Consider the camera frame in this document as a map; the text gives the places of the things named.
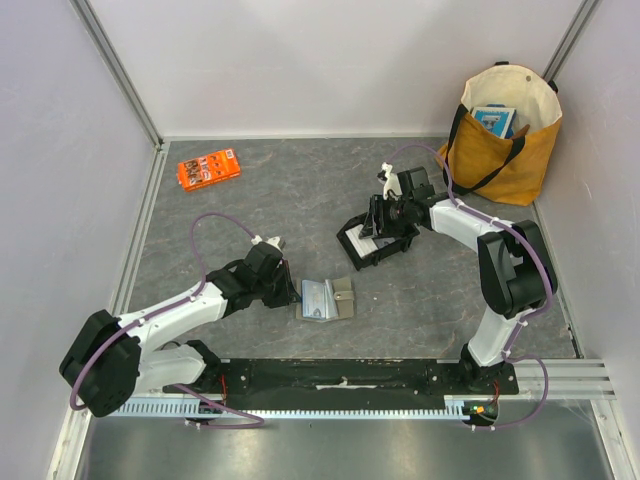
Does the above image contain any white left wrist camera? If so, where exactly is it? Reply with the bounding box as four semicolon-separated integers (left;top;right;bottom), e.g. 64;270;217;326
251;235;286;252

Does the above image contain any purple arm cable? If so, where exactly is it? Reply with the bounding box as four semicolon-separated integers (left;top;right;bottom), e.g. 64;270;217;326
69;213;266;430
387;144;557;430

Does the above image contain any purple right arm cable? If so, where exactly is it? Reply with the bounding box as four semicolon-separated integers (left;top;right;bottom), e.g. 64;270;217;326
387;144;557;430

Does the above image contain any light blue cable duct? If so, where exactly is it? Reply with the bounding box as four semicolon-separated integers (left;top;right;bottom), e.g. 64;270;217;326
109;394;474;419

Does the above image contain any blue book in bag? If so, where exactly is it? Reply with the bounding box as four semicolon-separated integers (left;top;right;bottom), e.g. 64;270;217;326
471;104;517;139

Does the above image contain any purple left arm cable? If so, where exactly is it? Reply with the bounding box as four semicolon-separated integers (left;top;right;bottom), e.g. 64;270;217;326
69;213;266;430

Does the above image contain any beige leather card holder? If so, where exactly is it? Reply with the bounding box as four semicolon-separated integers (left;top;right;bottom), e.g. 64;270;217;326
295;277;356;323

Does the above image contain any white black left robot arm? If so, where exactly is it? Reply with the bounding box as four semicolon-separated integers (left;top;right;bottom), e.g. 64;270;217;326
59;238;294;417

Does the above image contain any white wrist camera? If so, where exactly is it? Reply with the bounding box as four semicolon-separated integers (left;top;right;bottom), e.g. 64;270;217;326
251;235;286;252
377;162;402;200

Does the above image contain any white card stack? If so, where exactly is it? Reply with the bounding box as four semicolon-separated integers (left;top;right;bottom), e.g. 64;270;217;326
346;224;379;258

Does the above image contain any orange card box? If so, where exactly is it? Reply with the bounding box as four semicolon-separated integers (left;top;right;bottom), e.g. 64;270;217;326
176;148;241;192

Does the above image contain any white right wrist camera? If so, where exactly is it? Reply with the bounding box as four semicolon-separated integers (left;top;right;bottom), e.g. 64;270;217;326
377;162;402;200

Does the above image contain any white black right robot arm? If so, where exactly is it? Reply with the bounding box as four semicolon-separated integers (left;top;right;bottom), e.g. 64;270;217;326
359;163;557;394

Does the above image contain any yellow canvas tote bag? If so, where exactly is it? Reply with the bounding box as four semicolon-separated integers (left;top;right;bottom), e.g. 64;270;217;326
440;62;563;206

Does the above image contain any black card tray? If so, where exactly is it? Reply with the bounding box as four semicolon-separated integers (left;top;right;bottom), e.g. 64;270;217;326
336;214;420;271

